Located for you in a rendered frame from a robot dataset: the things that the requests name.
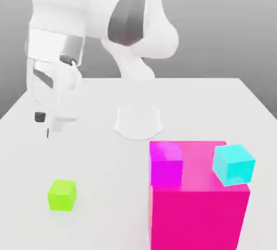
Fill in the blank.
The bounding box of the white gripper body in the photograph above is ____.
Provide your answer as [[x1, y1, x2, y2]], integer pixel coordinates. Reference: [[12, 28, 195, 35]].
[[27, 57, 83, 119]]

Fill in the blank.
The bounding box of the small green cube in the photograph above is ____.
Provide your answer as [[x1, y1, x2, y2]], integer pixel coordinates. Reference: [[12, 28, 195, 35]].
[[47, 179, 78, 212]]

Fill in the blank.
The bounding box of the small magenta cube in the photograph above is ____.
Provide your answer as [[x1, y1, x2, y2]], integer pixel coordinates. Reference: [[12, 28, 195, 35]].
[[149, 141, 184, 187]]

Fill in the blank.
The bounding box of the small cyan cube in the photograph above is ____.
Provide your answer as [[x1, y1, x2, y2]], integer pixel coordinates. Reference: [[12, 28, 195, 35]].
[[212, 143, 256, 188]]

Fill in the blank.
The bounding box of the large pink box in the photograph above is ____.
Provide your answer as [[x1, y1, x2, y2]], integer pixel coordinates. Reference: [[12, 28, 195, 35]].
[[148, 140, 252, 250]]

